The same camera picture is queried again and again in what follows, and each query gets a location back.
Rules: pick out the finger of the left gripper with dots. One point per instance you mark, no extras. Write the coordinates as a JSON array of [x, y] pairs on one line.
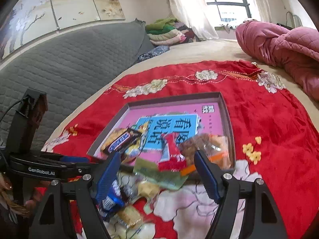
[[57, 168]]

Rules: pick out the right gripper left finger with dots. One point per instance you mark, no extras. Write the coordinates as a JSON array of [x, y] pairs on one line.
[[103, 176]]

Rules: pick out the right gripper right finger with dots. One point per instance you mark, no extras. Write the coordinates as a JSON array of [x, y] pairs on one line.
[[211, 176]]

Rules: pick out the blue cookie packet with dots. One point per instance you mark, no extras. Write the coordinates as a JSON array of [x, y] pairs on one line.
[[113, 202]]

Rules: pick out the brown cake clear pack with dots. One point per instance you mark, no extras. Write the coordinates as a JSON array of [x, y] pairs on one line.
[[189, 147]]

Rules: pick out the peach pastry snack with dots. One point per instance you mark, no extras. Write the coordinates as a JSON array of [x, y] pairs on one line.
[[220, 155]]

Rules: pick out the dark chocolate bar wrapper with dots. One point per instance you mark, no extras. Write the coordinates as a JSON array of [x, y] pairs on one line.
[[127, 139]]

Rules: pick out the red candy bar wrapper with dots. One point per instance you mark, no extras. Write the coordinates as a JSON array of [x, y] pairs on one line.
[[171, 159]]

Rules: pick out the green pastry snack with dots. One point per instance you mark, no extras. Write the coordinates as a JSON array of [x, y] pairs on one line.
[[150, 180]]

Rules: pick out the rice cracker snack pack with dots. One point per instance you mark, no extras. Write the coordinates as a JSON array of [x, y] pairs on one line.
[[112, 142]]

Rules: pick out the small brown cake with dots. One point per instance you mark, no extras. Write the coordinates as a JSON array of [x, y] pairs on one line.
[[128, 217]]

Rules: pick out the yellow cake snack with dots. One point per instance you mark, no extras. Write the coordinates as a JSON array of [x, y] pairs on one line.
[[136, 148]]

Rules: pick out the person's hand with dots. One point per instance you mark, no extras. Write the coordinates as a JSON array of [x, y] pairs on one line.
[[16, 208]]

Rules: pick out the grey box lid tray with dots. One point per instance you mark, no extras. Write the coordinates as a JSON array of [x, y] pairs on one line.
[[214, 97]]

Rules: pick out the red floral cloth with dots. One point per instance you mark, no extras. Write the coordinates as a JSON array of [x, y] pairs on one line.
[[274, 136]]

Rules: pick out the dark blue patterned cloth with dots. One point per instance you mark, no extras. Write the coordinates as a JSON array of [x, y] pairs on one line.
[[153, 53]]

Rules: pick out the stack of folded blankets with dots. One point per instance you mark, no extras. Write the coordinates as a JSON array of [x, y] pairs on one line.
[[170, 31]]

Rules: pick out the pink quilted blanket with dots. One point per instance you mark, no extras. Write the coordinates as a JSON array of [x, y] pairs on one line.
[[296, 50]]

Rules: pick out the black framed window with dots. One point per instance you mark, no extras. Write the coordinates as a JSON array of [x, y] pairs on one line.
[[231, 10]]

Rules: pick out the white sheer curtain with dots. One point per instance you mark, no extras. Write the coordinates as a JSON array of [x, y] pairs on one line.
[[195, 15]]

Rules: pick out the floral wall painting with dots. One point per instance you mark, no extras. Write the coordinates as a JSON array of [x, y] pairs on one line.
[[31, 19]]

